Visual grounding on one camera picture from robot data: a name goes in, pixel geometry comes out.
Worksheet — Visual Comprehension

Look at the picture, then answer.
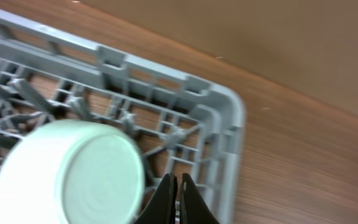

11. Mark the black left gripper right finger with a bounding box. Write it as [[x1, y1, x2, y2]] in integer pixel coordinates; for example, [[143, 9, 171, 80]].
[[180, 173, 219, 224]]

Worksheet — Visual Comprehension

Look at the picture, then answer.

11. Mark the grey plastic dishwasher rack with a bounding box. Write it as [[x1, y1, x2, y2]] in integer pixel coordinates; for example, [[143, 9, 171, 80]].
[[0, 9, 246, 223]]

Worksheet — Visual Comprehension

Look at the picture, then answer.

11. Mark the green bowl with rice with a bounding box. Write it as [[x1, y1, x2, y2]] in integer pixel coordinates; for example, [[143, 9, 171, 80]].
[[0, 119, 145, 224]]

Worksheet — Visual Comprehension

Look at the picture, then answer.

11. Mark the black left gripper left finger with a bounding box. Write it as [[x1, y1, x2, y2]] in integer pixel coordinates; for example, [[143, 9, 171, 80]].
[[134, 174, 178, 224]]

